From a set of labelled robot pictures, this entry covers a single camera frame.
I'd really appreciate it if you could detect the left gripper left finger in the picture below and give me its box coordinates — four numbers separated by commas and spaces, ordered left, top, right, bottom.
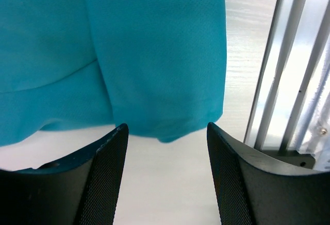
1, 124, 129, 224

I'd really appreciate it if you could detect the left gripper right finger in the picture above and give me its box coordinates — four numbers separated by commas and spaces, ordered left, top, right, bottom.
207, 123, 329, 224

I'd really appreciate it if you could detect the teal t-shirt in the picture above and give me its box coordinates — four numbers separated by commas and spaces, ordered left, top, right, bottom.
1, 0, 226, 146

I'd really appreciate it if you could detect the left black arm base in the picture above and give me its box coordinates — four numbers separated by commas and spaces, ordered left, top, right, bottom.
262, 150, 316, 169

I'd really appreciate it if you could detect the aluminium mounting rail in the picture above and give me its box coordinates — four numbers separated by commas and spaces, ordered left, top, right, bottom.
244, 0, 329, 153

